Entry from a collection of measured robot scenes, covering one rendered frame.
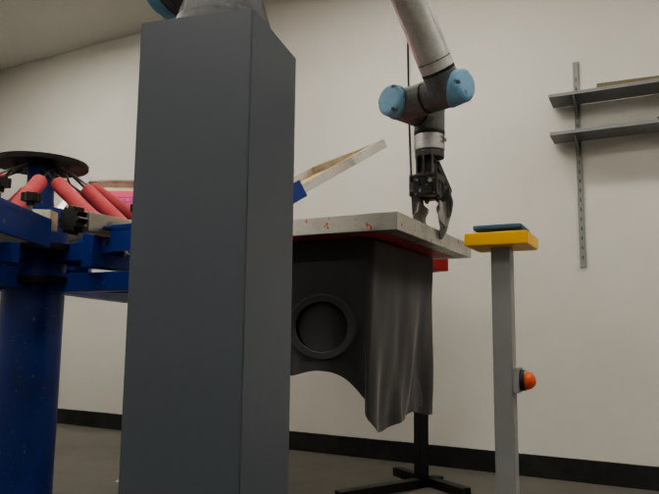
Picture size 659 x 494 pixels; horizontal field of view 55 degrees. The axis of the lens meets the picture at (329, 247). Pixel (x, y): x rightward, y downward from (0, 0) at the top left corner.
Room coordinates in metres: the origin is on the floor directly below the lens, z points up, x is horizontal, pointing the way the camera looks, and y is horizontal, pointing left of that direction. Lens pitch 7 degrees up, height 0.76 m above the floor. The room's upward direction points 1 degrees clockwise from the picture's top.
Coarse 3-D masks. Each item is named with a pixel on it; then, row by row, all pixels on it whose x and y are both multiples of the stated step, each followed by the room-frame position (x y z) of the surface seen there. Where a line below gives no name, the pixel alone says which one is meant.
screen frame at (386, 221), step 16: (304, 224) 1.37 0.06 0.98; (320, 224) 1.35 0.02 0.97; (336, 224) 1.33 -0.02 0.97; (352, 224) 1.31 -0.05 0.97; (368, 224) 1.30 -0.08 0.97; (384, 224) 1.28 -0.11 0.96; (400, 224) 1.28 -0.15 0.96; (416, 224) 1.37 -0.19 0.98; (416, 240) 1.43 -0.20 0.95; (432, 240) 1.47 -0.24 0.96; (448, 240) 1.59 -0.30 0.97; (464, 256) 1.74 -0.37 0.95
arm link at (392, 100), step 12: (384, 96) 1.42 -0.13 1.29; (396, 96) 1.39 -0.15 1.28; (408, 96) 1.39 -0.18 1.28; (384, 108) 1.42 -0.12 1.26; (396, 108) 1.40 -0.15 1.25; (408, 108) 1.40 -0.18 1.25; (420, 108) 1.38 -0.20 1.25; (396, 120) 1.45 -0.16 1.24; (408, 120) 1.44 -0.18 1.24; (420, 120) 1.46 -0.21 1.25
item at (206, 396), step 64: (192, 64) 0.86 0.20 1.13; (256, 64) 0.86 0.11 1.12; (192, 128) 0.86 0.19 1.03; (256, 128) 0.86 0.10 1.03; (192, 192) 0.86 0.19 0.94; (256, 192) 0.87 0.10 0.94; (192, 256) 0.86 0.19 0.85; (256, 256) 0.87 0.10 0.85; (128, 320) 0.89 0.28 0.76; (192, 320) 0.86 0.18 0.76; (256, 320) 0.88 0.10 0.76; (128, 384) 0.89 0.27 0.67; (192, 384) 0.86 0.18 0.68; (256, 384) 0.88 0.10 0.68; (128, 448) 0.89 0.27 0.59; (192, 448) 0.86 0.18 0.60; (256, 448) 0.89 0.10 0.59
